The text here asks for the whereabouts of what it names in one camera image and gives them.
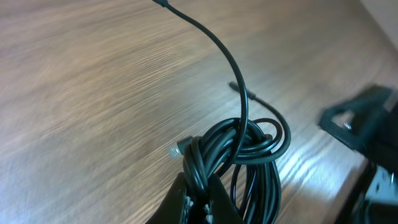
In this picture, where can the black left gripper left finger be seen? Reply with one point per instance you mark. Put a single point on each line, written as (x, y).
(175, 207)

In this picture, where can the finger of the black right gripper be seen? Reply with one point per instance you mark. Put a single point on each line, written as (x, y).
(364, 123)

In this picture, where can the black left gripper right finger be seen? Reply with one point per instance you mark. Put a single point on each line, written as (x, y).
(219, 209)

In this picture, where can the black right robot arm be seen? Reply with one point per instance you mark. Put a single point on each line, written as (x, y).
(373, 198)

